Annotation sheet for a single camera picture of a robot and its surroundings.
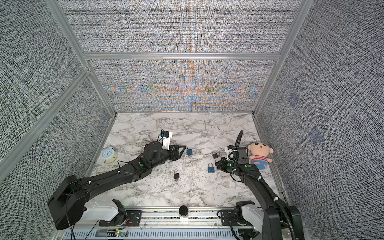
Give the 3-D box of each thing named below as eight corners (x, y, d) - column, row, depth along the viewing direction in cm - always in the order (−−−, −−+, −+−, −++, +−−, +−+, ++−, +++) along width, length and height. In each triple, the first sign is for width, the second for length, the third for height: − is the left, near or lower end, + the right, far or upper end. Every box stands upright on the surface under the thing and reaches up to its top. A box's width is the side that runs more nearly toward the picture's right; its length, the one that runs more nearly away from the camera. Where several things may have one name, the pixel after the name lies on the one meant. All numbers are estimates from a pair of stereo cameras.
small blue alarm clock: (100, 164, 94) (97, 160, 90) (106, 150, 100) (103, 146, 97) (114, 164, 94) (111, 160, 90) (119, 150, 100) (116, 146, 97)
